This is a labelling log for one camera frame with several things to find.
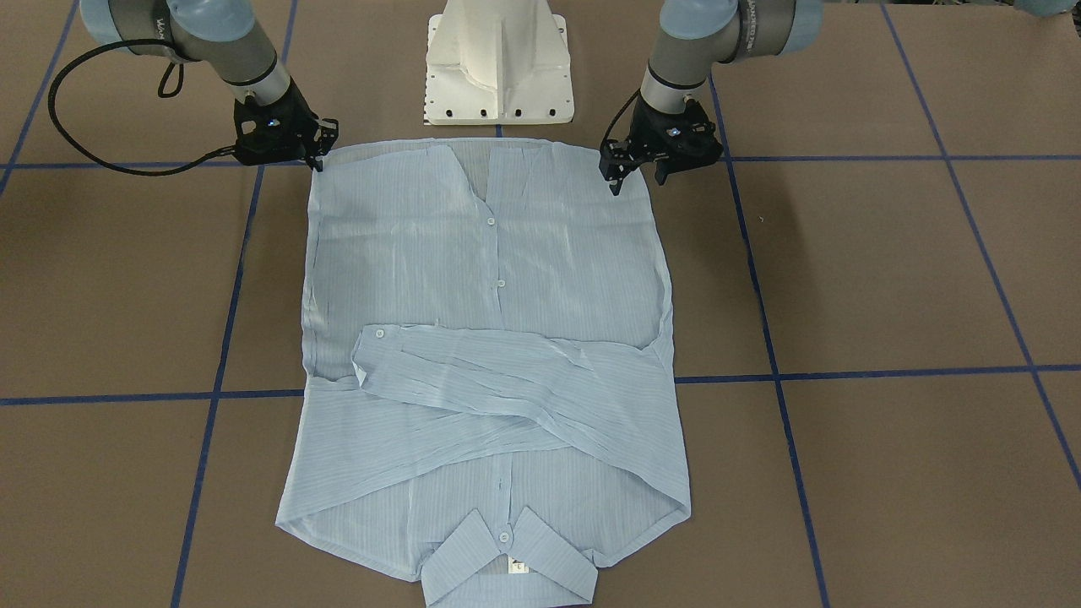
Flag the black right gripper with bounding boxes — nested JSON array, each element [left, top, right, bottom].
[[232, 82, 341, 173]]

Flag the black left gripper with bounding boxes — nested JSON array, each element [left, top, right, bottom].
[[599, 91, 725, 196]]

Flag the light blue striped button shirt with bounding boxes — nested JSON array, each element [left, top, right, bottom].
[[275, 138, 692, 607]]

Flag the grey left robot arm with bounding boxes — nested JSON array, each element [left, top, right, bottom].
[[599, 1, 825, 196]]

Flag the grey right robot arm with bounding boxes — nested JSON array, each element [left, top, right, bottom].
[[49, 1, 339, 176]]

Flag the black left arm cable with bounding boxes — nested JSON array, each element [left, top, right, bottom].
[[601, 89, 643, 149]]

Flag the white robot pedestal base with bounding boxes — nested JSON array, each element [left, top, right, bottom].
[[422, 1, 575, 125]]

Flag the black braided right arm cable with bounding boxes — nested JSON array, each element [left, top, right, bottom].
[[46, 40, 239, 177]]

